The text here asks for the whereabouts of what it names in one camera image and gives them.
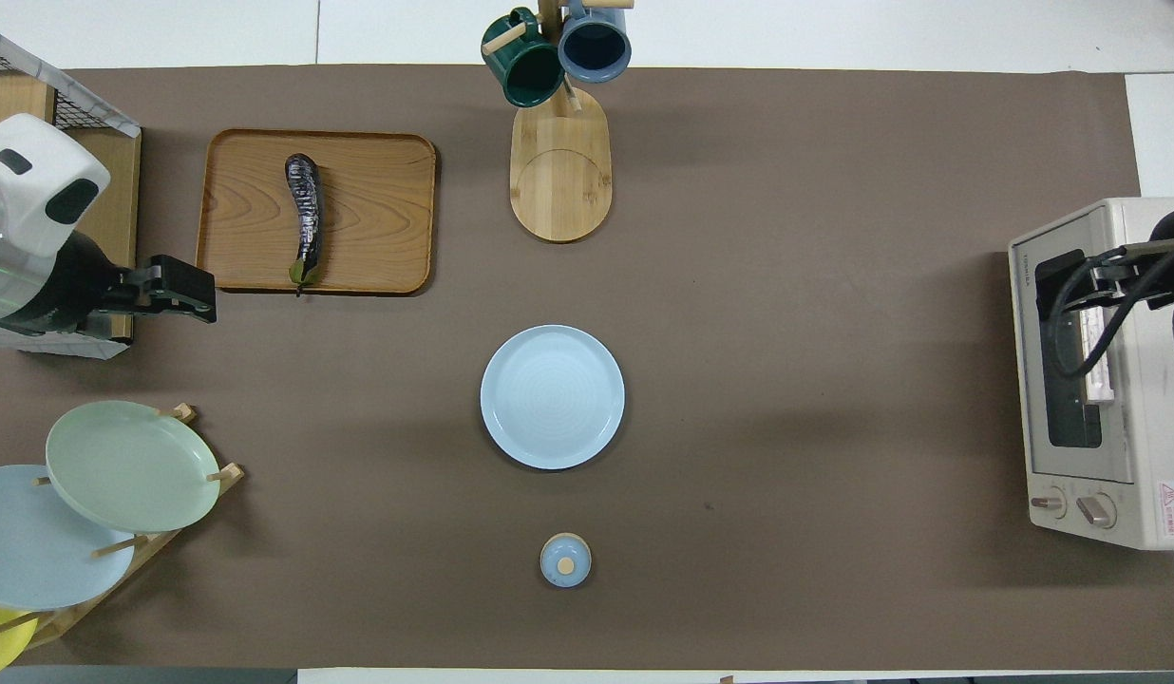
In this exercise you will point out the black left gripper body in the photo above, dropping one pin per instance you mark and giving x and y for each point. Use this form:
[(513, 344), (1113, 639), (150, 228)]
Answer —
[(65, 294)]

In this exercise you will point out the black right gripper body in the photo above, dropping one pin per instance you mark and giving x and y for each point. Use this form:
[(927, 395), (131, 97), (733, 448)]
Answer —
[(1143, 275)]

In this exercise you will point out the dark purple eggplant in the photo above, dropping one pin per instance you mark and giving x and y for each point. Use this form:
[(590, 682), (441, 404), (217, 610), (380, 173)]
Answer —
[(307, 209)]

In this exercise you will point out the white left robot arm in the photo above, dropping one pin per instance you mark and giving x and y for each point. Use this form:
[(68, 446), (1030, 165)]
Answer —
[(22, 190)]

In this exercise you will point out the cream toaster oven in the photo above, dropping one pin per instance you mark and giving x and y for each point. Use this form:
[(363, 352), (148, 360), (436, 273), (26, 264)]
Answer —
[(1147, 446)]

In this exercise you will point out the wooden shelf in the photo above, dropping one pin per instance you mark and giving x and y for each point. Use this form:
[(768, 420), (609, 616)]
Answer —
[(122, 190)]

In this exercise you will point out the pale green plate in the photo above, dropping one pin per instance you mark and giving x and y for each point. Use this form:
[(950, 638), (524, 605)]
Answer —
[(131, 465)]

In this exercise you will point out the wooden tray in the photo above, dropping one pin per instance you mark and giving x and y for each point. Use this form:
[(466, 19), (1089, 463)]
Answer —
[(378, 218)]

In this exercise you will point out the wooden plate rack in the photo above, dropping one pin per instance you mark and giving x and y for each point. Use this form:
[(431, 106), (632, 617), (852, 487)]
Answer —
[(160, 541)]

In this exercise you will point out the light blue racked plate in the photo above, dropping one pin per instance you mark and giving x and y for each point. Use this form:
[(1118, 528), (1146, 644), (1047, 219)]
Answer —
[(36, 551)]

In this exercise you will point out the brown table mat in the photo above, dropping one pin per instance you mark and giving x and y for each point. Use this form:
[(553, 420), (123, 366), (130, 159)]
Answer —
[(786, 332)]

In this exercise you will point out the wooden mug tree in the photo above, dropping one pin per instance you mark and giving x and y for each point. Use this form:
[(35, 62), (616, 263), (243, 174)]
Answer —
[(560, 180)]

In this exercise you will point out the dark green mug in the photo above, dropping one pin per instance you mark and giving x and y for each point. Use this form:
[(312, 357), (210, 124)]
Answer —
[(530, 66)]

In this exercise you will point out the blue mug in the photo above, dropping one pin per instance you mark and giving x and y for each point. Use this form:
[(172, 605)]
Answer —
[(595, 43)]

